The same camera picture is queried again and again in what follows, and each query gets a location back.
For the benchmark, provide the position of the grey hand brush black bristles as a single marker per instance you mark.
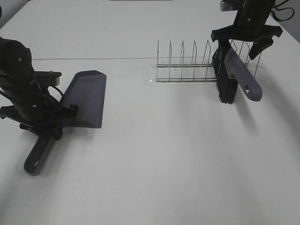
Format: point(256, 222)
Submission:
point(238, 75)

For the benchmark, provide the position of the grey plastic dustpan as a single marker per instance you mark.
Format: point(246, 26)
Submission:
point(87, 90)

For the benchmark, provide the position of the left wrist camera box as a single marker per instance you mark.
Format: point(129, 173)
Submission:
point(48, 78)

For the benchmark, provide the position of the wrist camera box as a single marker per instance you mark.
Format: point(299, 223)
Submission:
point(231, 5)
point(48, 78)

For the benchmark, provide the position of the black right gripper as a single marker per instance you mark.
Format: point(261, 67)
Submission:
point(249, 25)

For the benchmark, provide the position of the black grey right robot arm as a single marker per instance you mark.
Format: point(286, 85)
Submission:
point(278, 12)

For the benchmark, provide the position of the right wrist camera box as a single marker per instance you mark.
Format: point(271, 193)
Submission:
point(231, 5)

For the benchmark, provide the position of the wire dish rack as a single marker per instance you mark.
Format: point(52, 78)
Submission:
point(167, 56)

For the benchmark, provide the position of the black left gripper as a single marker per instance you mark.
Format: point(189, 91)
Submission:
point(33, 106)

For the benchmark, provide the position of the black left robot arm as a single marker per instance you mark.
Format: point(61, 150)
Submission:
point(16, 62)

